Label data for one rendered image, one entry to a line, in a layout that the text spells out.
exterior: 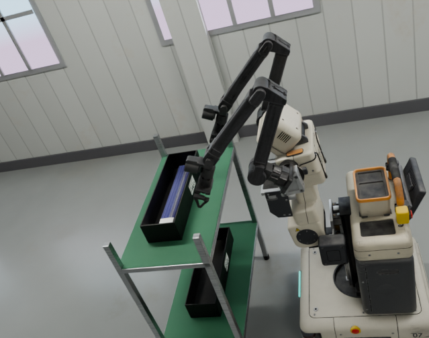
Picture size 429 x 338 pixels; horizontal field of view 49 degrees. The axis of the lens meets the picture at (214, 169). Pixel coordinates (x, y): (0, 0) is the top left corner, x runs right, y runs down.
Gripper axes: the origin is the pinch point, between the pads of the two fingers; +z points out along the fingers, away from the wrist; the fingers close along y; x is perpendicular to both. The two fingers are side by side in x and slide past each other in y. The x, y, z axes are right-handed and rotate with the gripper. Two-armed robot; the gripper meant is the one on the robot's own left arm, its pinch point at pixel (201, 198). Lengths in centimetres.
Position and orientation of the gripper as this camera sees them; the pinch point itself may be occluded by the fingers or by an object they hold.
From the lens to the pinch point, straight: 211.1
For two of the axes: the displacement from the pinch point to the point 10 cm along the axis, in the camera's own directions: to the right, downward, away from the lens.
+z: -1.7, 7.6, 6.3
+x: 9.7, 2.3, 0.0
